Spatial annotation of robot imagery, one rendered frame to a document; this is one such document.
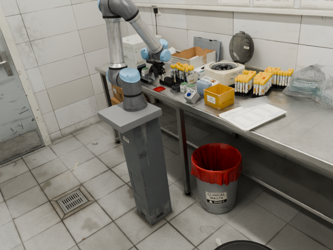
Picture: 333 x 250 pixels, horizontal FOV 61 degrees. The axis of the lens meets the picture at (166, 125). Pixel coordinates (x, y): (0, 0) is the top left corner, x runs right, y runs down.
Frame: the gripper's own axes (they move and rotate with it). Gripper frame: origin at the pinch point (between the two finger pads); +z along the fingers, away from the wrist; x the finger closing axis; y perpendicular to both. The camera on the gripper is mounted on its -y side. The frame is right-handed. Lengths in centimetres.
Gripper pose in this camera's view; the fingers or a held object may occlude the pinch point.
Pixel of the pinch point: (151, 78)
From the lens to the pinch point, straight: 219.7
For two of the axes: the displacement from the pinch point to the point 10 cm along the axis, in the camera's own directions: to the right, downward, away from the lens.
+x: 7.8, -3.8, 5.0
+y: 5.9, 7.1, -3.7
